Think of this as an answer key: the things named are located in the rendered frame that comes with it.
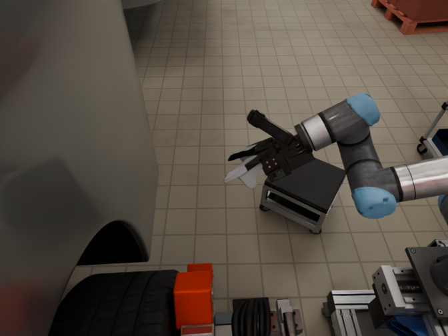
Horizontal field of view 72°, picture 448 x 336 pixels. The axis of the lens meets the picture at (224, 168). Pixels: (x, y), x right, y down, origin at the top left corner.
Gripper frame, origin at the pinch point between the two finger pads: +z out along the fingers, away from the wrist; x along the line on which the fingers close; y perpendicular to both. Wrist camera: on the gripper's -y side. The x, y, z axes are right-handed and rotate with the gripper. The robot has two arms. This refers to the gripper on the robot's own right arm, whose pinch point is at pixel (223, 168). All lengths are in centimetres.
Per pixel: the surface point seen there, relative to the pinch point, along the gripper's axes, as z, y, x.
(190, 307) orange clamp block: 14.9, 16.6, -21.5
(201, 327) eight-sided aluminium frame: 14.9, 21.2, -22.5
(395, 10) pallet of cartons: -204, 21, 379
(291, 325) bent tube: 1.3, 36.3, -14.0
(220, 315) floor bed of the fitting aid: 53, 85, 55
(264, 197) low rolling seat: 13, 60, 109
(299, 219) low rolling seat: -1, 79, 102
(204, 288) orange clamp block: 10.8, 14.7, -20.1
